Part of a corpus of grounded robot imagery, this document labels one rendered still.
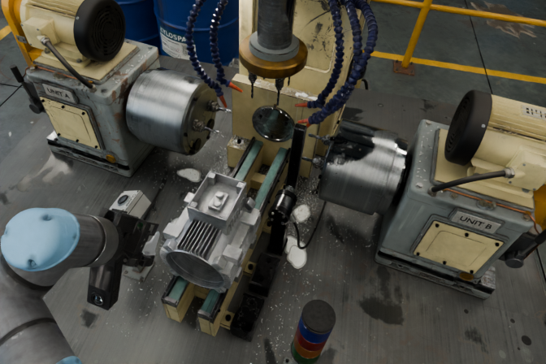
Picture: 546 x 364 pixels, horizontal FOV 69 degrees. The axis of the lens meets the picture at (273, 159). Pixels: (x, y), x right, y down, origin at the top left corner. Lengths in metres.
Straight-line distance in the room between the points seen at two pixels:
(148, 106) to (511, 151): 0.95
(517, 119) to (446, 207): 0.25
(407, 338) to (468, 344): 0.17
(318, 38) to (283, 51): 0.24
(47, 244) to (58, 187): 1.00
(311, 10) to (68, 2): 0.67
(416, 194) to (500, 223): 0.20
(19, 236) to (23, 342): 0.12
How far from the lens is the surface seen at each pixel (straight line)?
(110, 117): 1.30
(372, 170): 1.08
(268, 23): 1.00
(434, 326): 1.29
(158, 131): 1.23
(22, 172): 1.63
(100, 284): 0.75
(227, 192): 1.00
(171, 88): 1.23
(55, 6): 1.32
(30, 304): 0.60
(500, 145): 1.03
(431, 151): 1.15
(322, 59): 1.28
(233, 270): 0.98
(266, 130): 1.34
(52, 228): 0.55
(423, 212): 1.10
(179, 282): 1.10
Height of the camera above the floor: 1.91
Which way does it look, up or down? 48 degrees down
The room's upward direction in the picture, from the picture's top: 5 degrees clockwise
